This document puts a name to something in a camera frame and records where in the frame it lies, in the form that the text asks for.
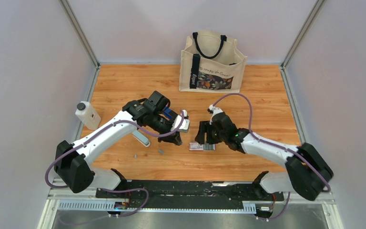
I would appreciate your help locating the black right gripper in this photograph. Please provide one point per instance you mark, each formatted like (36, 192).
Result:
(205, 126)

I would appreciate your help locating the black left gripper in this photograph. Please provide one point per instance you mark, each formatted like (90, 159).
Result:
(174, 138)

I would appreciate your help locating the red white staple box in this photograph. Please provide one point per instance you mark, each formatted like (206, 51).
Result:
(195, 147)

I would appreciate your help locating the blue black stapler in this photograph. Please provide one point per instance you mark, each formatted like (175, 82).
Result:
(169, 114)

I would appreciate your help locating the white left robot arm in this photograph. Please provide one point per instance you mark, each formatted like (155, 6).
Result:
(73, 160)

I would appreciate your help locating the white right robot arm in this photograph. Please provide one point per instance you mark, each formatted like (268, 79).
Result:
(307, 173)

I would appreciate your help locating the light blue white tube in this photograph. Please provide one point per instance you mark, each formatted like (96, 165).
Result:
(141, 138)

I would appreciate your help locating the beige canvas tote bag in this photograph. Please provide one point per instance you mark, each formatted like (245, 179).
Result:
(211, 63)

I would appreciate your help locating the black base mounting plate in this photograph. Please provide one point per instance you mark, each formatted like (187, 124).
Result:
(190, 194)

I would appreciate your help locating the white bottle black cap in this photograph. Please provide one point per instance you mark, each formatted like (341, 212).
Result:
(88, 115)

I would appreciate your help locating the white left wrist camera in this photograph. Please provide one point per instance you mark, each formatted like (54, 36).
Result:
(181, 122)

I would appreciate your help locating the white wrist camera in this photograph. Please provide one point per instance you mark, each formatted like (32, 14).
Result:
(181, 122)
(213, 110)

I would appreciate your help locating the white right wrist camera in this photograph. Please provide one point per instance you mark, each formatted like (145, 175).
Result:
(213, 110)

